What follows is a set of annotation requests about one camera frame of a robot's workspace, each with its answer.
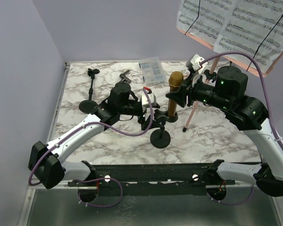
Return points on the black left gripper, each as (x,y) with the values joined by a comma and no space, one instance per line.
(145,121)

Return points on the black round-base mic stand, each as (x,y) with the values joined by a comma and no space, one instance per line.
(89,94)

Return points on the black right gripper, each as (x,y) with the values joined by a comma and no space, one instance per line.
(182,92)

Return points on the black mounting base rail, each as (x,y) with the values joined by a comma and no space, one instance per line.
(197,179)

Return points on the sheet music page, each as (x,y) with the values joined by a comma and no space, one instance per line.
(203,19)
(254,27)

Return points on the black mic clip stand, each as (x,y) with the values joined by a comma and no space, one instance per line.
(160,138)

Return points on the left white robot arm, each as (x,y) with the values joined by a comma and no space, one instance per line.
(47,162)

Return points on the aluminium extrusion frame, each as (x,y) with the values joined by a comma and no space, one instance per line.
(48,162)

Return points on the clear plastic compartment box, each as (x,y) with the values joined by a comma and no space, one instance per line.
(152,71)

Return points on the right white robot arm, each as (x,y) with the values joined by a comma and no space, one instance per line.
(248,114)

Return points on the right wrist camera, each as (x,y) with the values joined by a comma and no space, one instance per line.
(194,66)

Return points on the pink perforated music stand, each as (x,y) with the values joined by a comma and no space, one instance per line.
(254,27)

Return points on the dark metal drum key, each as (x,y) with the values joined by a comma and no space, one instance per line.
(124,78)

